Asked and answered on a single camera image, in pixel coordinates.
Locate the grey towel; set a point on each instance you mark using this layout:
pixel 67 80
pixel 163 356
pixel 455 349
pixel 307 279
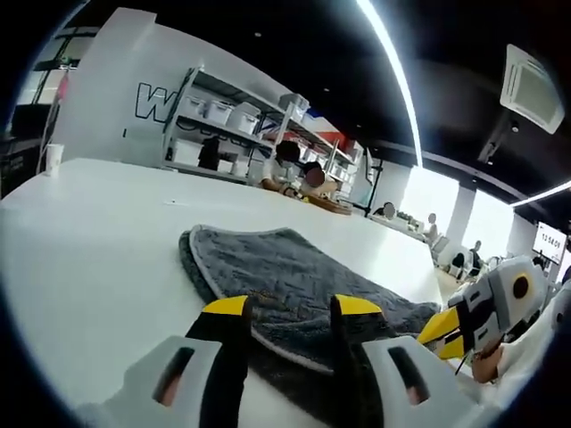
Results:
pixel 285 267

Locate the white office chair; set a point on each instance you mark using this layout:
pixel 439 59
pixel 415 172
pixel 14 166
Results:
pixel 457 265

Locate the person's white shirt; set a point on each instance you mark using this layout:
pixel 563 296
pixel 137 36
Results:
pixel 531 356

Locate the wooden tray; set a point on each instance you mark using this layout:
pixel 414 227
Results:
pixel 332 207

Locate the long ceiling light strip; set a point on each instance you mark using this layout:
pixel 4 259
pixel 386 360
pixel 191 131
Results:
pixel 418 151

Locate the ceiling air conditioner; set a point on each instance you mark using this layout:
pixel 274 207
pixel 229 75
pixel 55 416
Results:
pixel 533 89

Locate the black bag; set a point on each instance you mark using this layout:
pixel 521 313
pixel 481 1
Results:
pixel 209 153

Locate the white paper cup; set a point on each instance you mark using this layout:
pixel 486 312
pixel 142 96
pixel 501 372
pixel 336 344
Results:
pixel 54 160

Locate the metal shelving rack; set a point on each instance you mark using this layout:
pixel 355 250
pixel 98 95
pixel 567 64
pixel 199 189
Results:
pixel 209 126

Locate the row of white storage boxes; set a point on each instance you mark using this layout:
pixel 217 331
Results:
pixel 243 118

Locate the black cabinet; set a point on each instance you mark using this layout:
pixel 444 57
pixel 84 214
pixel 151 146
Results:
pixel 27 120

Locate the pink cloth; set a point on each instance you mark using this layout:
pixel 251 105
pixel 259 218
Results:
pixel 64 87

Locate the wall screen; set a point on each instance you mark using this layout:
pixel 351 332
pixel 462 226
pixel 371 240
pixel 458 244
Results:
pixel 548 241

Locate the black camera stand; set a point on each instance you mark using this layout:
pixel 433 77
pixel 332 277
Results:
pixel 377 187

